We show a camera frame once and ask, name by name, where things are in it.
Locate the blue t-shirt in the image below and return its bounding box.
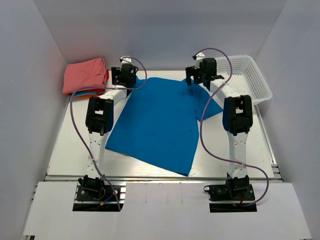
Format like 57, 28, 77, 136
105, 77, 223, 176

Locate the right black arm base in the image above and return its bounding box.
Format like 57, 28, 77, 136
203, 176, 257, 213

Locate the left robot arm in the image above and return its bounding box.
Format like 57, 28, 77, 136
85, 57, 139, 178

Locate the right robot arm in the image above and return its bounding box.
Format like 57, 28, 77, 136
185, 52, 253, 180

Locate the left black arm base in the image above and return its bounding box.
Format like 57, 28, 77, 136
72, 175, 125, 212

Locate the pink folded t-shirt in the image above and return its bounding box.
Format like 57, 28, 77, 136
62, 57, 106, 95

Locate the white plastic basket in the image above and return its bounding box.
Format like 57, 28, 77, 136
216, 55, 273, 106

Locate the teal folded t-shirt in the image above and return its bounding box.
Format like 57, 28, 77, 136
73, 91, 102, 98

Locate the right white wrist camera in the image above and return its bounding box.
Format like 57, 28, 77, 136
192, 52, 206, 69

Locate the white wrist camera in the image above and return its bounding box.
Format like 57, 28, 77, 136
119, 56, 132, 66
192, 52, 206, 69

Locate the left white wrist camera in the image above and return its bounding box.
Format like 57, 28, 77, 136
119, 56, 132, 66

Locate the aluminium table edge rail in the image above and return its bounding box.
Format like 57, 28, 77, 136
44, 174, 283, 184

